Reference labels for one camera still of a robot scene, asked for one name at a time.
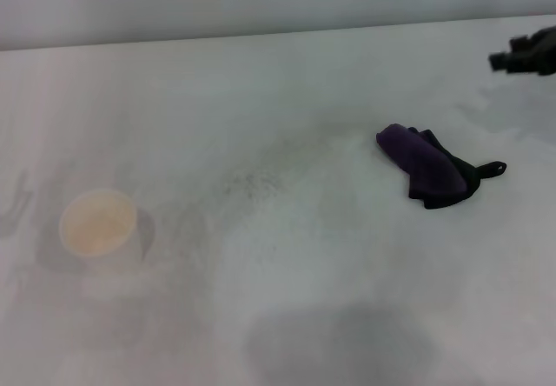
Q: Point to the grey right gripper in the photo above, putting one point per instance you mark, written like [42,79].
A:
[543,51]

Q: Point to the purple and black rag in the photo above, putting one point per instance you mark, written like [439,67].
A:
[417,160]

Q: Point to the white paper cup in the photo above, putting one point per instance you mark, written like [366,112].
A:
[97,223]

